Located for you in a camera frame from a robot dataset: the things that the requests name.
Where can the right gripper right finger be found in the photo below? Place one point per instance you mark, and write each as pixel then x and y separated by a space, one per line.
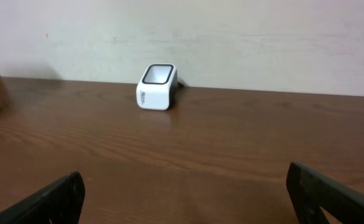
pixel 312 192

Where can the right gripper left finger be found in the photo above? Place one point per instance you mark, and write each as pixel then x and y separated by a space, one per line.
pixel 59 202

